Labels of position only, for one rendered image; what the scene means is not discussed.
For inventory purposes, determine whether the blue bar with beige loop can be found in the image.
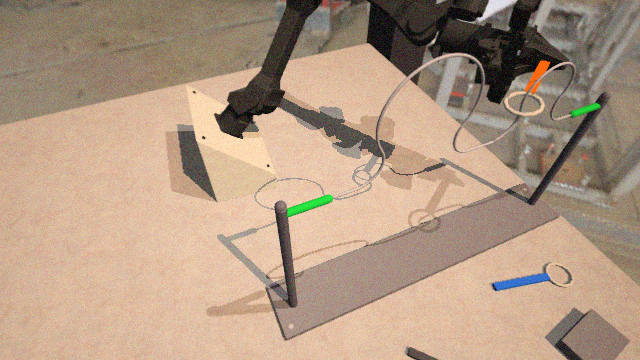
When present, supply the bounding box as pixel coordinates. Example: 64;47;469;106
492;262;574;291

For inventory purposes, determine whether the orange bar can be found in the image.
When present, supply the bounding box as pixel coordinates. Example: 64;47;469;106
503;59;551;117

